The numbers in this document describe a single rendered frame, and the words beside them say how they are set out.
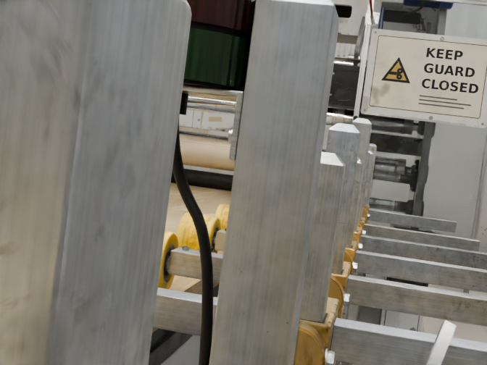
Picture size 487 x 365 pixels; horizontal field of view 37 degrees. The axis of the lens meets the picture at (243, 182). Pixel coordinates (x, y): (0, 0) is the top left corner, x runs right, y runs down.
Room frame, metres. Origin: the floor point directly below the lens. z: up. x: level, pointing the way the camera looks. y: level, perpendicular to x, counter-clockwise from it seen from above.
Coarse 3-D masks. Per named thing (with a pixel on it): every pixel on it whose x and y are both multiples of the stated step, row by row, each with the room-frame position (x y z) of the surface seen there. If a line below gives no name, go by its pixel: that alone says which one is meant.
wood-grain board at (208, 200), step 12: (192, 192) 2.68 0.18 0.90; (204, 192) 2.76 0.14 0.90; (216, 192) 2.84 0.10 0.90; (168, 204) 2.09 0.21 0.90; (180, 204) 2.14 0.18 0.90; (204, 204) 2.24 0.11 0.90; (216, 204) 2.29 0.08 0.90; (228, 204) 2.35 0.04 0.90; (168, 216) 1.79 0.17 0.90; (180, 216) 1.83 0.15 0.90; (168, 228) 1.56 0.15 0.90; (180, 276) 1.04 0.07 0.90; (180, 288) 0.95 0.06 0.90; (192, 288) 0.99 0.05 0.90
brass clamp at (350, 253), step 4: (352, 240) 1.15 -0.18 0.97; (352, 244) 1.11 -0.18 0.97; (356, 244) 1.11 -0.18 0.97; (348, 248) 1.05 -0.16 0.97; (352, 248) 1.05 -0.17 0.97; (356, 248) 1.08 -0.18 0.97; (348, 252) 1.05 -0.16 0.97; (352, 252) 1.05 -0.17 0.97; (344, 256) 1.03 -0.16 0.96; (348, 256) 1.03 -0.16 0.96; (352, 256) 1.05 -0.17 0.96; (344, 260) 1.03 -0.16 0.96; (348, 260) 1.03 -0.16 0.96; (352, 260) 1.04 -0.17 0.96; (352, 264) 1.03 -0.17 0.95; (356, 264) 1.04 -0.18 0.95; (352, 268) 1.03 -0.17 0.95; (356, 268) 1.03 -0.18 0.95; (352, 272) 1.06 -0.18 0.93
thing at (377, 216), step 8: (376, 216) 2.07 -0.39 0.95; (384, 216) 2.07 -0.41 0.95; (392, 216) 2.07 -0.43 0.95; (400, 216) 2.06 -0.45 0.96; (408, 216) 2.06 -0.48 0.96; (416, 216) 2.07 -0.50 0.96; (400, 224) 2.06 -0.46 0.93; (408, 224) 2.06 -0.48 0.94; (416, 224) 2.05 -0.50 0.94; (424, 224) 2.05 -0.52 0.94; (432, 224) 2.04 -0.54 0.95; (440, 224) 2.04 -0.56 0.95; (448, 224) 2.04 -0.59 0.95; (456, 224) 2.03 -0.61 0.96
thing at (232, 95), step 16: (224, 32) 0.32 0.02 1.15; (240, 32) 0.33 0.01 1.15; (192, 80) 0.32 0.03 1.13; (208, 96) 0.35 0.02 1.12; (224, 96) 0.33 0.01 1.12; (240, 96) 0.32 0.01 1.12; (240, 112) 0.32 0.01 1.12; (176, 144) 0.34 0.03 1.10; (176, 160) 0.34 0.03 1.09; (176, 176) 0.34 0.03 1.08; (192, 208) 0.34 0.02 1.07; (208, 240) 0.34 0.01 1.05; (208, 256) 0.34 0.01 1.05; (208, 272) 0.34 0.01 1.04; (208, 288) 0.34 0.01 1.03; (208, 304) 0.34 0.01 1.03; (208, 320) 0.34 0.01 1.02; (208, 336) 0.34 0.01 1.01; (208, 352) 0.34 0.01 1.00
